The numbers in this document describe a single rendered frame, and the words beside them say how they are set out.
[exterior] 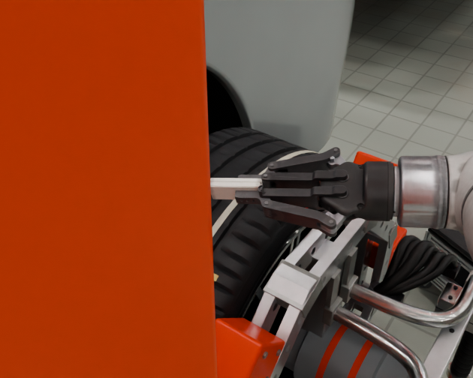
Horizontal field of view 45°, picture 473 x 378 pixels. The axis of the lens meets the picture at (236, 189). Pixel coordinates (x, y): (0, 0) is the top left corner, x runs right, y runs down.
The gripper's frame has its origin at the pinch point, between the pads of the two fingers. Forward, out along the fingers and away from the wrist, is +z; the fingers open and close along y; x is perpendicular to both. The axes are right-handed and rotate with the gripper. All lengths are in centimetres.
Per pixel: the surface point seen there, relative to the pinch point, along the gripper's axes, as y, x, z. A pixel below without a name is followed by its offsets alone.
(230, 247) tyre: -3.8, -8.9, 1.8
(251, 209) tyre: 2.9, -9.0, -0.2
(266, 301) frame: -9.0, -14.6, -3.2
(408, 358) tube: -11.7, -24.9, -23.1
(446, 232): 73, -121, -44
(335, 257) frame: -1.0, -15.1, -12.6
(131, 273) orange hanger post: -37, 45, -11
